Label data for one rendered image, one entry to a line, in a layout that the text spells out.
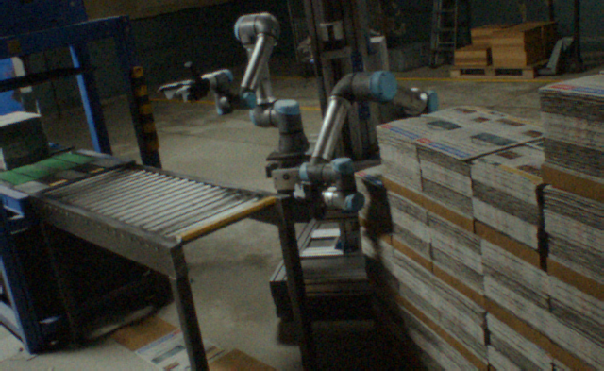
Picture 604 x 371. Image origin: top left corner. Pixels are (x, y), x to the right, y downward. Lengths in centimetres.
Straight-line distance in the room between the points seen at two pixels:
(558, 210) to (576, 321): 27
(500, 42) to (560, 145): 719
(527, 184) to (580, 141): 23
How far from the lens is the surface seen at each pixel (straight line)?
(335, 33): 314
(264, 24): 312
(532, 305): 186
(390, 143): 232
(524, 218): 177
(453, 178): 201
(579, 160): 155
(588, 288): 165
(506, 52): 873
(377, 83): 261
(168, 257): 239
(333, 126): 262
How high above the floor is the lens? 161
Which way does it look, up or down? 16 degrees down
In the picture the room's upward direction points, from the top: 9 degrees counter-clockwise
